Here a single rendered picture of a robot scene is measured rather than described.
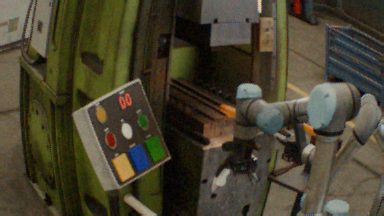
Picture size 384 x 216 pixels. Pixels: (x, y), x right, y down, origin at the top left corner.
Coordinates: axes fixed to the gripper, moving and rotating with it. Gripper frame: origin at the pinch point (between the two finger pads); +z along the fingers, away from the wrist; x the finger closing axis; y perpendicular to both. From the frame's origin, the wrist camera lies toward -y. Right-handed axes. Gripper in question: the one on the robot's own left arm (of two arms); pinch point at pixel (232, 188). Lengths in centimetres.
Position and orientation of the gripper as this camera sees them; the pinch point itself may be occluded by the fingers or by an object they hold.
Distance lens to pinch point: 211.0
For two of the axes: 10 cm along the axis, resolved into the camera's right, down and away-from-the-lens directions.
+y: 3.3, 3.6, -8.7
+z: -0.7, 9.3, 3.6
